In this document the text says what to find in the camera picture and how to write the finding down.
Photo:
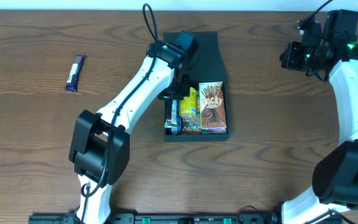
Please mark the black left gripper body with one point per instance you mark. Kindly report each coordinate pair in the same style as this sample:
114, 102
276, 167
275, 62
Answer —
174, 94

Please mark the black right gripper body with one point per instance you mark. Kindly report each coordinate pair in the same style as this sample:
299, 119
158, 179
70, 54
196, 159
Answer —
289, 55

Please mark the yellow candy canister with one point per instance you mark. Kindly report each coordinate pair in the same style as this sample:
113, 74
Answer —
188, 106

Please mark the dark green flip-lid box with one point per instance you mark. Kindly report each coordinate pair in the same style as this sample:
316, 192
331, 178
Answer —
205, 66

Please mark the green white candy bar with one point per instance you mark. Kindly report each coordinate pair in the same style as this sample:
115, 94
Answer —
172, 116

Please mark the green gummy worms bag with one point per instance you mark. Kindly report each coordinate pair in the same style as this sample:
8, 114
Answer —
192, 125

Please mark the brown Pocky box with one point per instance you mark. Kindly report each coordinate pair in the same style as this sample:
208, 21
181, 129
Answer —
212, 107

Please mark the blue cookie package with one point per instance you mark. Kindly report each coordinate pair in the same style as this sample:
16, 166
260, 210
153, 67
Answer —
178, 127

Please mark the yellow green Pretz box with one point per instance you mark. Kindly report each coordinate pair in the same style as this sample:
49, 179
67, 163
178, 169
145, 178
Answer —
214, 131

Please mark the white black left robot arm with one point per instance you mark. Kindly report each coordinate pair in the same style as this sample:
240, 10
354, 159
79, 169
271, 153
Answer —
100, 145

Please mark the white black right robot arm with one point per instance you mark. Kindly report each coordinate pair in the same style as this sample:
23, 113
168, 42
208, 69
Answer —
331, 48

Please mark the purple candy bar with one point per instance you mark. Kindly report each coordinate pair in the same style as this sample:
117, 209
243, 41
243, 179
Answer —
73, 78

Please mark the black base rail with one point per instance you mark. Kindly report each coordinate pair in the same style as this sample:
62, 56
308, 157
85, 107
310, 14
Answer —
246, 215

